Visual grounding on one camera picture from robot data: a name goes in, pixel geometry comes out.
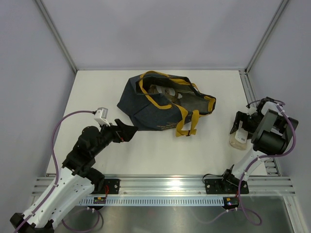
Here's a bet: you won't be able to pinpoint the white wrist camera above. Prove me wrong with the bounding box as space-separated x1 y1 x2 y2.
94 107 110 127
246 106 257 116

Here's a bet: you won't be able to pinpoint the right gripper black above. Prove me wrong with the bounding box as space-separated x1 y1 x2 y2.
230 111 263 140

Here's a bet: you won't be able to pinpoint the cream lotion bottle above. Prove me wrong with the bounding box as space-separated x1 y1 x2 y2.
155 85 182 99

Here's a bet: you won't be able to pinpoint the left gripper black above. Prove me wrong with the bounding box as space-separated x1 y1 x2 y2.
91 119 138 157

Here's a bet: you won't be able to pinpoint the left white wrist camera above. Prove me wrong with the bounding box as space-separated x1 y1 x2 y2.
94 107 110 127

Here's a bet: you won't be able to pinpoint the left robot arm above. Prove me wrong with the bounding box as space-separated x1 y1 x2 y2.
10 119 138 233

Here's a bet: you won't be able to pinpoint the clear yellow soap bottle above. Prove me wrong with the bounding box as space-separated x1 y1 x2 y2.
148 84 159 94

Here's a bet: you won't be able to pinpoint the left aluminium frame post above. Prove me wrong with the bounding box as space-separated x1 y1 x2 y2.
33 0 78 75

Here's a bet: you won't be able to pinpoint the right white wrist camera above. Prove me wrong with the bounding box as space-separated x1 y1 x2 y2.
246 106 257 116

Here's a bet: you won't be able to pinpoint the slotted cable duct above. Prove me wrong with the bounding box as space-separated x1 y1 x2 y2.
77 196 225 206

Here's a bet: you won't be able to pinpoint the aluminium frame post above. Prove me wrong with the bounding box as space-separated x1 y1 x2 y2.
33 0 78 75
244 0 291 73

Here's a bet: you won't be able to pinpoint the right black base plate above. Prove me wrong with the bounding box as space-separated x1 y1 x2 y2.
204 178 249 195

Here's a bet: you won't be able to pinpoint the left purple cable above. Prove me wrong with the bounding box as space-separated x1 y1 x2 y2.
12 110 105 233

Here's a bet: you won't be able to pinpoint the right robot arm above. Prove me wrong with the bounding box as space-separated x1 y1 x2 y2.
220 97 298 194

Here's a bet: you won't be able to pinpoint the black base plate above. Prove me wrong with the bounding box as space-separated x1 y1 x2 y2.
204 178 249 195
92 179 120 195

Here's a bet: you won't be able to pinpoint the dark canvas bag yellow handles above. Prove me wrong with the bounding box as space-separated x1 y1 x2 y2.
117 71 216 137

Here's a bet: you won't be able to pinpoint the aluminium mounting rail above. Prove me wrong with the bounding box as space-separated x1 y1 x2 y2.
31 175 296 197

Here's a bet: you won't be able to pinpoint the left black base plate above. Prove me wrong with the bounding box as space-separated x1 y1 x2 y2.
92 179 120 195

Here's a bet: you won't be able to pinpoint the right aluminium frame post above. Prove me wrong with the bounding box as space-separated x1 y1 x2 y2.
244 0 291 73

